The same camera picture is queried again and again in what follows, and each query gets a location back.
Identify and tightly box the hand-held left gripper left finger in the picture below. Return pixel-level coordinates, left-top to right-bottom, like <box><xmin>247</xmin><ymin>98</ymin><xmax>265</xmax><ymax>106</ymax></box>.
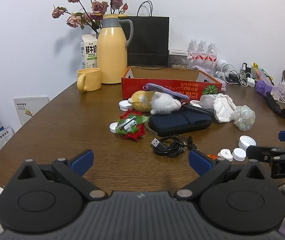
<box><xmin>17</xmin><ymin>149</ymin><xmax>107</xmax><ymax>201</ymax></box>

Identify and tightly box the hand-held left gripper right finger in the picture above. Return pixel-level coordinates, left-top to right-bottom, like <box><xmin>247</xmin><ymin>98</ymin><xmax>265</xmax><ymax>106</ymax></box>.
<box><xmin>175</xmin><ymin>149</ymin><xmax>266</xmax><ymax>201</ymax></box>

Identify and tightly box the clear plastic bag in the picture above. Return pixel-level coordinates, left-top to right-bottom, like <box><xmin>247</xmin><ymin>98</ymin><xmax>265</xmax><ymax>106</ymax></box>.
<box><xmin>233</xmin><ymin>105</ymin><xmax>256</xmax><ymax>131</ymax></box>

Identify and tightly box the navy zip pouch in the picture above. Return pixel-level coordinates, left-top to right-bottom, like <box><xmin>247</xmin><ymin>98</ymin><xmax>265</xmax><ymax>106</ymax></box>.
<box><xmin>148</xmin><ymin>110</ymin><xmax>212</xmax><ymax>137</ymax></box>

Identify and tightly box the black usb cable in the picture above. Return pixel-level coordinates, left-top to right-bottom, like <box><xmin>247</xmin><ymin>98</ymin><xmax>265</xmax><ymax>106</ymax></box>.
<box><xmin>151</xmin><ymin>134</ymin><xmax>198</xmax><ymax>158</ymax></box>

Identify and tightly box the white tissue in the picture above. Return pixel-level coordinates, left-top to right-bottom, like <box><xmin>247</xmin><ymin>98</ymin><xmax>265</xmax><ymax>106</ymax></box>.
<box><xmin>213</xmin><ymin>93</ymin><xmax>237</xmax><ymax>124</ymax></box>

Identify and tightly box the silver metal clip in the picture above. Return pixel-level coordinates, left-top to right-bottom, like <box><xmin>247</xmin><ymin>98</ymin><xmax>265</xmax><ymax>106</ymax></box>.
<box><xmin>117</xmin><ymin>117</ymin><xmax>139</xmax><ymax>134</ymax></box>

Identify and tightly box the red artificial flower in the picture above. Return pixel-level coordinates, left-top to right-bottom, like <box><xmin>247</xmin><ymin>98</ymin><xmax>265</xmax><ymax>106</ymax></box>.
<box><xmin>115</xmin><ymin>110</ymin><xmax>150</xmax><ymax>143</ymax></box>

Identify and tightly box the clear plastic container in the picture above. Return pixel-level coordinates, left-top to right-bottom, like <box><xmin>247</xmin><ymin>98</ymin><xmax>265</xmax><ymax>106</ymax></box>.
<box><xmin>199</xmin><ymin>94</ymin><xmax>219</xmax><ymax>109</ymax></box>

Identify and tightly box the yellow and white plush toy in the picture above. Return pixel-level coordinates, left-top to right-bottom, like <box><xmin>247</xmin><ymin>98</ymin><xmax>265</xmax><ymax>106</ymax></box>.
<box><xmin>128</xmin><ymin>90</ymin><xmax>183</xmax><ymax>116</ymax></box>

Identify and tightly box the purple knit pouch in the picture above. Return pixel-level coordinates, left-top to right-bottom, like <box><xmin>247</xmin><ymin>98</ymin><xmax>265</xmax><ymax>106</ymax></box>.
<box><xmin>143</xmin><ymin>83</ymin><xmax>187</xmax><ymax>105</ymax></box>

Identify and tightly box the red cardboard box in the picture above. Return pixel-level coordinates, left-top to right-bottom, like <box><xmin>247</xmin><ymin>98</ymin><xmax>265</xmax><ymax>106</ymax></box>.
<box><xmin>121</xmin><ymin>66</ymin><xmax>222</xmax><ymax>101</ymax></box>

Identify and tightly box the black cloth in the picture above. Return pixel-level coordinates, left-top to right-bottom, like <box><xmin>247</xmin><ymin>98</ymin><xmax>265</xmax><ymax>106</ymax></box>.
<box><xmin>265</xmin><ymin>92</ymin><xmax>285</xmax><ymax>122</ymax></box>

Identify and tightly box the colourful snack packet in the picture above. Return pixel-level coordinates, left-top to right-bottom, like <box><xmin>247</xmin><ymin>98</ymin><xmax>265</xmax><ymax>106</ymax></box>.
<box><xmin>253</xmin><ymin>62</ymin><xmax>274</xmax><ymax>86</ymax></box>

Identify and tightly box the white board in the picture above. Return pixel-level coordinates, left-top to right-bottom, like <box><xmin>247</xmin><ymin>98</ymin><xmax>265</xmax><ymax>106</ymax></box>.
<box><xmin>14</xmin><ymin>96</ymin><xmax>50</xmax><ymax>127</ymax></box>

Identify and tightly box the yellow ceramic mug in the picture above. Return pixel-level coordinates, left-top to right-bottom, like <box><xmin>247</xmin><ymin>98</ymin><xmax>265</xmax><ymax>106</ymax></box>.
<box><xmin>77</xmin><ymin>67</ymin><xmax>102</xmax><ymax>93</ymax></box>

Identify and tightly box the purple fluffy cloth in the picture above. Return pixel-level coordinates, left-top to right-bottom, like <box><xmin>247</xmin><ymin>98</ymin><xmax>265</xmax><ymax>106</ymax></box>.
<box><xmin>191</xmin><ymin>64</ymin><xmax>228</xmax><ymax>92</ymax></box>

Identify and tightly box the clear snack container white lid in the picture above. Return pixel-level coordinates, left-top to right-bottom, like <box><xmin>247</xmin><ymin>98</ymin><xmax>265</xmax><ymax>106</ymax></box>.
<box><xmin>168</xmin><ymin>49</ymin><xmax>192</xmax><ymax>70</ymax></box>

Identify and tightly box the white milk carton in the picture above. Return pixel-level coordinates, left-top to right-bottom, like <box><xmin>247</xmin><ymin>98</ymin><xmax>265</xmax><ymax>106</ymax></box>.
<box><xmin>80</xmin><ymin>34</ymin><xmax>98</xmax><ymax>70</ymax></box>

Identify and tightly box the yellow thermos jug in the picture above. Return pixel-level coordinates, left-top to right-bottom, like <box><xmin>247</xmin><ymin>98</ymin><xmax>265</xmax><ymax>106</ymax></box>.
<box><xmin>97</xmin><ymin>14</ymin><xmax>134</xmax><ymax>84</ymax></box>

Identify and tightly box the black paper bag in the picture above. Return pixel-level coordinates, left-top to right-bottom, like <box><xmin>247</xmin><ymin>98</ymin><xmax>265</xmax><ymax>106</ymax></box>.
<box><xmin>125</xmin><ymin>1</ymin><xmax>170</xmax><ymax>68</ymax></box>

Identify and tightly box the dried pink rose bouquet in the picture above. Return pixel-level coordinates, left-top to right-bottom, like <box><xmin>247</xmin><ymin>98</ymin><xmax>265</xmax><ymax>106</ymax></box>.
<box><xmin>52</xmin><ymin>0</ymin><xmax>128</xmax><ymax>33</ymax></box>

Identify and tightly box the tangle of charger cables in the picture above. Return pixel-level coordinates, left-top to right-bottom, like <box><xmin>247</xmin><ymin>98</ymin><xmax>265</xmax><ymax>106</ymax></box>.
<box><xmin>225</xmin><ymin>64</ymin><xmax>256</xmax><ymax>88</ymax></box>

